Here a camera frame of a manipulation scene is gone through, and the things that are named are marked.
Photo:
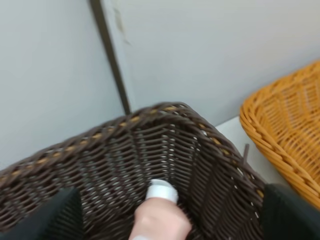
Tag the pink detergent bottle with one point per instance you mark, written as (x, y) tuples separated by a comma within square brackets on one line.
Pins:
[(159, 217)]

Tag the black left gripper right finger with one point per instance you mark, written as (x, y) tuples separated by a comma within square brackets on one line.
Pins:
[(287, 216)]

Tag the orange wicker basket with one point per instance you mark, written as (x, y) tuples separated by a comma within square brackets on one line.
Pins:
[(283, 120)]

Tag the dark brown wicker basket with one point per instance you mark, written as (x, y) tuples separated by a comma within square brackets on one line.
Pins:
[(112, 165)]

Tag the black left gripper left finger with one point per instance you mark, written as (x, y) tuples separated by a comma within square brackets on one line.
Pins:
[(60, 218)]

